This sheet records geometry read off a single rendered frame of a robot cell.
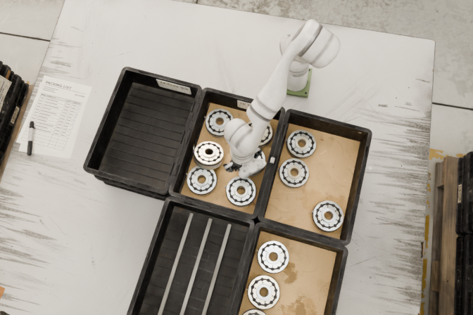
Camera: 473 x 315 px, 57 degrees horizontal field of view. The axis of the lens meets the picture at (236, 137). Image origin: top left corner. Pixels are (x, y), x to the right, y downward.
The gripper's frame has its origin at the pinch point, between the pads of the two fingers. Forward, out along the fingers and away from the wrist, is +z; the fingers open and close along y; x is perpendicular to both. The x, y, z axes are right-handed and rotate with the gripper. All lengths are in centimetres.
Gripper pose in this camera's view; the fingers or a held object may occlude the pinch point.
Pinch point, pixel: (242, 164)
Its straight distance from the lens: 150.5
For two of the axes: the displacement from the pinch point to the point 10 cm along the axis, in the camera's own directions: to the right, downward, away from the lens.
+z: 0.2, 3.1, 9.5
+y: -8.7, 4.8, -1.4
